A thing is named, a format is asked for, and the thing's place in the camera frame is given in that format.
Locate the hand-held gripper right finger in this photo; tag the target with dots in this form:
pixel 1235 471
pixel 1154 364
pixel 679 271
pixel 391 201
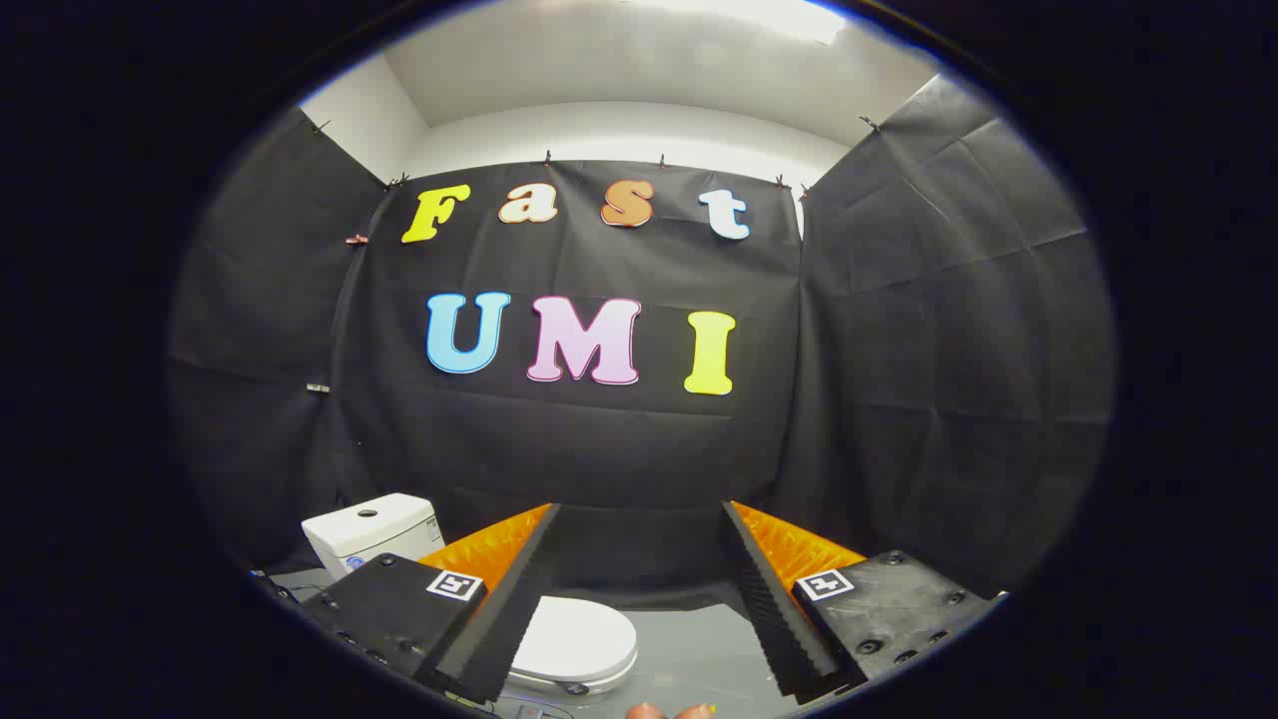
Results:
pixel 774 609

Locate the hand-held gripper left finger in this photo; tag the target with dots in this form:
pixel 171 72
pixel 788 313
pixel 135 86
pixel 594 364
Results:
pixel 519 599

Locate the white toilet bowl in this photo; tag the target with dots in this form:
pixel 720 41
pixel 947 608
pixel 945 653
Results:
pixel 544 685

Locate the white toilet tank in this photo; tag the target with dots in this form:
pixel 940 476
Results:
pixel 369 529

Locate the black backdrop cloth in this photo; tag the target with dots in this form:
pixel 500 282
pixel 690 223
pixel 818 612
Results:
pixel 599 449

